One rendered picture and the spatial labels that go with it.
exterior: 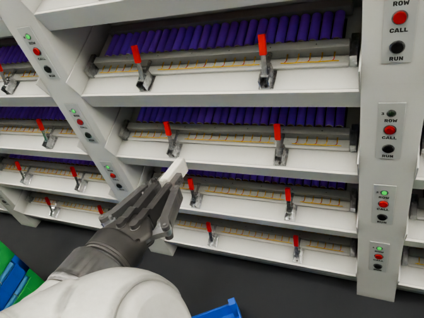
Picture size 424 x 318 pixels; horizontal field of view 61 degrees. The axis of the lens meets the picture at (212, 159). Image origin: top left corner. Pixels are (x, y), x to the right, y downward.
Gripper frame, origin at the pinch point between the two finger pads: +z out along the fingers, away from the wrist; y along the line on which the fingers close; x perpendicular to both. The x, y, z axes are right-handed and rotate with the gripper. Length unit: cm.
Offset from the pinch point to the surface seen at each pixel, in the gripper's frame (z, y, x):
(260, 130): 24.7, 7.6, -5.4
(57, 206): 30, -85, -43
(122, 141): 23.4, -31.8, -7.6
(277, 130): 20.3, 12.9, -2.9
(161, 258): 25, -38, -58
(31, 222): 27, -104, -51
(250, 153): 22.0, 5.3, -9.6
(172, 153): 20.8, -14.7, -9.4
